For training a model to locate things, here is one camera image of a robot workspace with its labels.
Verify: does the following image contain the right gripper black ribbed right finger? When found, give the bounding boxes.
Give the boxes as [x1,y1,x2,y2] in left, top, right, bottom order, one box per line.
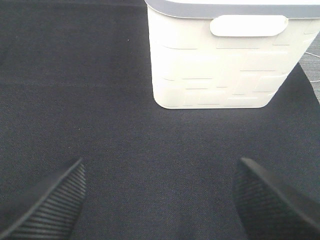
[232,157,320,240]

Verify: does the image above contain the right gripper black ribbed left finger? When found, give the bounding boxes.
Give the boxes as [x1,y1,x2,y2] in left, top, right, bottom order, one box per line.
[0,157,87,239]

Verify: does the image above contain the black table cloth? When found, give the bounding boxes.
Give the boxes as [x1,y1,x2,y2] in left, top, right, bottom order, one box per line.
[0,0,320,240]

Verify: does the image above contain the white plastic storage box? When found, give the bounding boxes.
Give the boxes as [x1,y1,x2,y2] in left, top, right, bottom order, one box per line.
[146,0,320,109]

